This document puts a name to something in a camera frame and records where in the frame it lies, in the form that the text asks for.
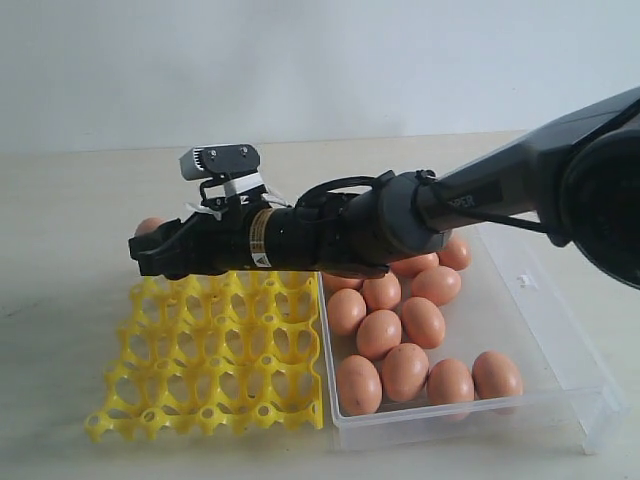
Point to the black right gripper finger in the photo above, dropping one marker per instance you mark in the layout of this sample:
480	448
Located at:
156	238

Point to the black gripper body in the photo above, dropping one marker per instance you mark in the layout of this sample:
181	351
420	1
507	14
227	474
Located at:
206	246

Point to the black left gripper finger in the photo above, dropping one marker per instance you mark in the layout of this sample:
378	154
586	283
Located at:
155	262

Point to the brown egg one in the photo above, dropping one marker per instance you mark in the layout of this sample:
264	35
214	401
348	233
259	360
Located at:
148	225

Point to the brown egg seven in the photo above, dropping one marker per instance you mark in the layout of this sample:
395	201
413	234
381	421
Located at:
423	322

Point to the brown egg six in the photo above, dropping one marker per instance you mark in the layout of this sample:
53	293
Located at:
336	283

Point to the brown egg five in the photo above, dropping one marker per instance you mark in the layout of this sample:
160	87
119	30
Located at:
382	293

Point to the brown egg three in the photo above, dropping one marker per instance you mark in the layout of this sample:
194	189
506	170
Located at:
411	267

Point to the brown egg four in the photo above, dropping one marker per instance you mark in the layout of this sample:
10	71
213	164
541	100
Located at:
439	285

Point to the brown egg two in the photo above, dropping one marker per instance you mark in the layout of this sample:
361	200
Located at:
456	254

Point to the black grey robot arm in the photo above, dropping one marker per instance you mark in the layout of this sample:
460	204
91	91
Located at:
575	180

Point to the yellow plastic egg tray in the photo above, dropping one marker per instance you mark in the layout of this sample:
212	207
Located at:
237	351

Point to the brown egg nine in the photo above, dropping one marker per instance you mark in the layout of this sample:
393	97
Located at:
378	333

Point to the brown egg eleven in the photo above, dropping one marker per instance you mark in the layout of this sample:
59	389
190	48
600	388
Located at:
359	386

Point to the brown egg ten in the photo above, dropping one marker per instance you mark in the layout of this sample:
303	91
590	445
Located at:
404	371

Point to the brown egg twelve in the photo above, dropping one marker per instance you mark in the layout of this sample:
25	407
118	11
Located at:
449	382

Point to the brown egg thirteen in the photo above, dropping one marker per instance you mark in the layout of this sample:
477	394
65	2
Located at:
495	375

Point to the clear plastic container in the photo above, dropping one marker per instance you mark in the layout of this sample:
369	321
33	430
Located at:
508	304

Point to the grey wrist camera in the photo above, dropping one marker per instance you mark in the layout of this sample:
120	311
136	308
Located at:
219	162

